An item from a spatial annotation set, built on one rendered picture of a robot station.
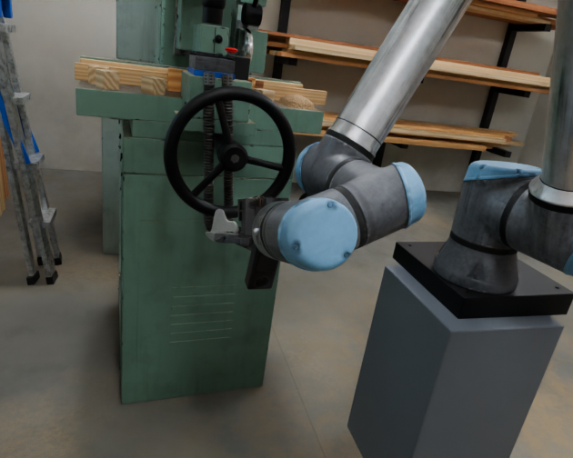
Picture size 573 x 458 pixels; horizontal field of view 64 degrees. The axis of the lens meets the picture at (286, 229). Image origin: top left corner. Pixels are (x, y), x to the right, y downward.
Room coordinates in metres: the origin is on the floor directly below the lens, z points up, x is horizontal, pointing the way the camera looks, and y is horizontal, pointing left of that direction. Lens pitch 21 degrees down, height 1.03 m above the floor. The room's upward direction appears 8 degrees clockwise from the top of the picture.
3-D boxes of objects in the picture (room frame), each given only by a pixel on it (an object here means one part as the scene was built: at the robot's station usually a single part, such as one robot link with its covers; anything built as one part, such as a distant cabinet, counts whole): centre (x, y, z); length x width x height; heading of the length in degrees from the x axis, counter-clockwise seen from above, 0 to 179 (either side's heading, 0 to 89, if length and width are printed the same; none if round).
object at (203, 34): (1.31, 0.27, 1.03); 0.14 x 0.07 x 0.09; 22
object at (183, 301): (1.40, 0.32, 0.35); 0.58 x 0.45 x 0.71; 22
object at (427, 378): (1.00, -0.46, 0.27); 0.30 x 0.30 x 0.55; 18
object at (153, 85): (1.10, 0.36, 0.92); 0.05 x 0.04 x 0.04; 54
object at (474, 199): (0.99, -0.46, 0.79); 0.17 x 0.15 x 0.18; 30
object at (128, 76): (1.29, 0.26, 0.92); 0.68 x 0.02 x 0.04; 112
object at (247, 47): (1.45, 0.20, 1.02); 0.12 x 0.03 x 0.12; 22
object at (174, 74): (1.25, 0.25, 0.93); 0.23 x 0.02 x 0.06; 112
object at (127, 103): (1.18, 0.24, 0.87); 0.61 x 0.30 x 0.06; 112
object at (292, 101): (1.29, 0.02, 0.91); 0.12 x 0.09 x 0.03; 22
